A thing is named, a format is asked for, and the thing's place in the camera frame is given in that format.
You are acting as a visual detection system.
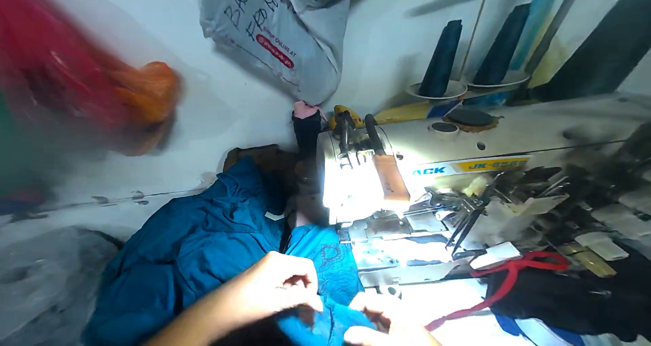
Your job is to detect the person's right hand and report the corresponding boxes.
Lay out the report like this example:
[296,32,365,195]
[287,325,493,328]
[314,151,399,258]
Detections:
[344,291,442,346]

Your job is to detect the person's left hand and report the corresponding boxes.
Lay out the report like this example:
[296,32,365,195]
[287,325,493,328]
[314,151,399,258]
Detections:
[231,251,324,328]

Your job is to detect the blue garment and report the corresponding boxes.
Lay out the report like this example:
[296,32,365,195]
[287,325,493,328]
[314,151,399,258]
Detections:
[81,156,379,346]

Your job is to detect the person's left forearm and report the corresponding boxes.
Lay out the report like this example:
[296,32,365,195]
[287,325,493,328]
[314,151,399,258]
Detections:
[144,280,255,346]

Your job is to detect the person's body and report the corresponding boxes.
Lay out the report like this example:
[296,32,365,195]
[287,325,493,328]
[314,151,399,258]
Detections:
[210,308,288,346]

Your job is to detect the brown cloth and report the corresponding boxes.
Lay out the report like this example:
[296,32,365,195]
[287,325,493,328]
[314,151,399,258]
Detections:
[223,144,302,186]

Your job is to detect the black pointed scissors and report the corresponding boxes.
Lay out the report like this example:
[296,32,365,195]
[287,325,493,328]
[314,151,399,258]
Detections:
[446,196,490,256]

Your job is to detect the brown rectangular pad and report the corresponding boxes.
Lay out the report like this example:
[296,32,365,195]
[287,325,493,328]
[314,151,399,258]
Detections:
[373,155,411,212]

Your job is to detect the white rectangular piece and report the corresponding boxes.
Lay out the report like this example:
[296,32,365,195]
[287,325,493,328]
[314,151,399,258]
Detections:
[469,241,522,271]

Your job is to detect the red ribbon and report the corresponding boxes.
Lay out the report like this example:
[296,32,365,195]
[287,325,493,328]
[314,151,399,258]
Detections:
[425,250,570,332]

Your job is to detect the black cloth bundle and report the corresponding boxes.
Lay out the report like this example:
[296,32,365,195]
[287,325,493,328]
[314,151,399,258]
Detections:
[292,111,323,158]

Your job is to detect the yellow object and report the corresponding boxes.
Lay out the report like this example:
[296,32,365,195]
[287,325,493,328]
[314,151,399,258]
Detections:
[330,105,364,132]

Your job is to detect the pink cloth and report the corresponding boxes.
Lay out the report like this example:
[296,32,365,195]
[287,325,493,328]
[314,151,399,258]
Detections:
[293,100,328,121]

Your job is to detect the blue and white cloth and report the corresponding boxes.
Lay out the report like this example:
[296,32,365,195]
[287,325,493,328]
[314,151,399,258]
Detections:
[494,313,598,346]

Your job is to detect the yellow and blue packet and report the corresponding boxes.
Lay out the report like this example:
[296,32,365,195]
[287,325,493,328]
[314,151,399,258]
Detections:
[374,100,462,125]

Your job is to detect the black garment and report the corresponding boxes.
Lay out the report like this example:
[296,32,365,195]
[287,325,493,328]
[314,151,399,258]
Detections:
[487,238,651,343]

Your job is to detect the black round disc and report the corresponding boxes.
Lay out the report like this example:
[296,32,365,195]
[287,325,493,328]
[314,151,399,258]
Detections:
[443,108,499,133]

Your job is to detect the white sewing machine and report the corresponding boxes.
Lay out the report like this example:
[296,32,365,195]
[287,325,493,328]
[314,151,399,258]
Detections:
[316,93,651,298]

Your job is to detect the brass coloured block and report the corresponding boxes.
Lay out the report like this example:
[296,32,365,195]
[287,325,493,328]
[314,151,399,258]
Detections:
[559,242,617,278]

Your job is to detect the white printed plastic bag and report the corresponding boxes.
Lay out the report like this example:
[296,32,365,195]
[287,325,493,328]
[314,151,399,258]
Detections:
[196,0,386,106]

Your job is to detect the white thread stand dish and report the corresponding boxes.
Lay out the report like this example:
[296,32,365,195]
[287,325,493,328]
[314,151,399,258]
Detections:
[407,80,468,101]
[465,70,531,88]

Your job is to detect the white rounded piece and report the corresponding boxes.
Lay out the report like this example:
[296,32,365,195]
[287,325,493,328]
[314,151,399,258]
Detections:
[575,232,629,262]

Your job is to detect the dark blue thread cone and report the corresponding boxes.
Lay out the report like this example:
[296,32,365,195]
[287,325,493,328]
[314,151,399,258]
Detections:
[472,3,531,86]
[418,20,463,98]

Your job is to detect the grey translucent plastic bag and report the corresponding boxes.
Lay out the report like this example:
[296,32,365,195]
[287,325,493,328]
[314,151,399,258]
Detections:
[0,226,124,346]

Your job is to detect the thin metal rod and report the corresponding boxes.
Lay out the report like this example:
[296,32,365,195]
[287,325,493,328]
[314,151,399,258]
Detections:
[459,0,492,81]

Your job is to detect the red plastic bag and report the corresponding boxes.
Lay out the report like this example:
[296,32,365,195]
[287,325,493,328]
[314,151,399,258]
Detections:
[0,0,134,138]

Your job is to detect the light blue translucent strip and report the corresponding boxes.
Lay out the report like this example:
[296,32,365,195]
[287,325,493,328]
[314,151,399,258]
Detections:
[509,0,566,72]

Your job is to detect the large dark grey cone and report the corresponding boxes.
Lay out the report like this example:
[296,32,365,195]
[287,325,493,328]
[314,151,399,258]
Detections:
[531,0,651,102]

